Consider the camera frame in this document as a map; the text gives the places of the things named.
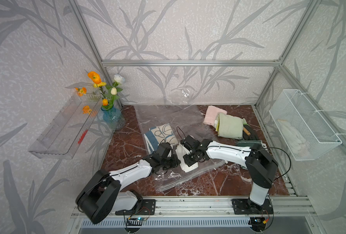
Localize clear plastic vacuum bag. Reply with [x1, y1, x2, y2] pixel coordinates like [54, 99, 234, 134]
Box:
[135, 88, 226, 192]

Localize blue patterned towel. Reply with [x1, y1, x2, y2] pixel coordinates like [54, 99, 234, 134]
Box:
[143, 124, 178, 154]

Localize light green towel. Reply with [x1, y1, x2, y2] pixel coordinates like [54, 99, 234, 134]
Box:
[214, 113, 247, 140]

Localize green white striped towel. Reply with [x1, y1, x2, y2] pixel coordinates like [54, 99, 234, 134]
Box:
[235, 140, 267, 148]

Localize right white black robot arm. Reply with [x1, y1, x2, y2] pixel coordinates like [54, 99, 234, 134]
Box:
[180, 136, 278, 206]

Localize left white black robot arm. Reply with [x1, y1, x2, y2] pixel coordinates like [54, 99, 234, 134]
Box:
[76, 153, 181, 224]

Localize pink folded towel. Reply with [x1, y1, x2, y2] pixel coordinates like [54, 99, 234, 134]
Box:
[203, 105, 227, 127]

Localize blue glass vase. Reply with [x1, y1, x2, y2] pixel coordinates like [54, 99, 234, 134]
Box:
[101, 106, 125, 131]

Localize orange white artificial flowers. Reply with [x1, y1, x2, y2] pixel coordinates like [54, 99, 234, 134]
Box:
[87, 71, 123, 113]

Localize white cloth in basket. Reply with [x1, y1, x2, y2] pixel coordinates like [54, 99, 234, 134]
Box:
[277, 119, 307, 157]

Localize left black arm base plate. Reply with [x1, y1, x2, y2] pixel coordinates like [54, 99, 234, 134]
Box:
[115, 199, 156, 216]

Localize green garden fork wooden handle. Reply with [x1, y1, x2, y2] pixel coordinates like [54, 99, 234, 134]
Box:
[243, 126, 251, 136]

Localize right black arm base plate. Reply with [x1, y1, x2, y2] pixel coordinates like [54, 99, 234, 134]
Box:
[231, 198, 274, 215]

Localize clear acrylic wall shelf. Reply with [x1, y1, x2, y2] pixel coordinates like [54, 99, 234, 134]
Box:
[28, 94, 102, 160]

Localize aluminium front rail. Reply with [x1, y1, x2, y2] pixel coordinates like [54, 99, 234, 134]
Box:
[70, 196, 317, 218]

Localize white wire mesh basket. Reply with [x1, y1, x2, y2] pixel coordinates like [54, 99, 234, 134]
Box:
[269, 89, 342, 161]

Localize aluminium cage frame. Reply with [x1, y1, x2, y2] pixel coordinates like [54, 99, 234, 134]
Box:
[69, 1, 346, 155]

